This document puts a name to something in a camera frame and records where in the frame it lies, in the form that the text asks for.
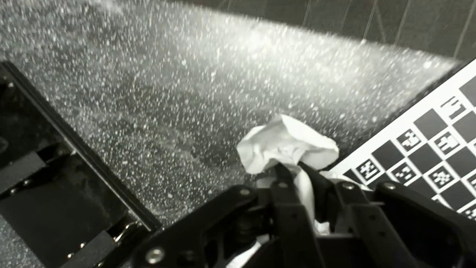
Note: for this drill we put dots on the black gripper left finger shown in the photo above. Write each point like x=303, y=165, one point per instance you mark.
x=284, y=223

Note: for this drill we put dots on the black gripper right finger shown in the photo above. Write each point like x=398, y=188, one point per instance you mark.
x=361, y=223

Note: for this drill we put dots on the white paper ball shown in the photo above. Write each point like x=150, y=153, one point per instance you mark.
x=282, y=143

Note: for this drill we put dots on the checkerboard calibration board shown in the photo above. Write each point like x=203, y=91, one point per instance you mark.
x=425, y=143

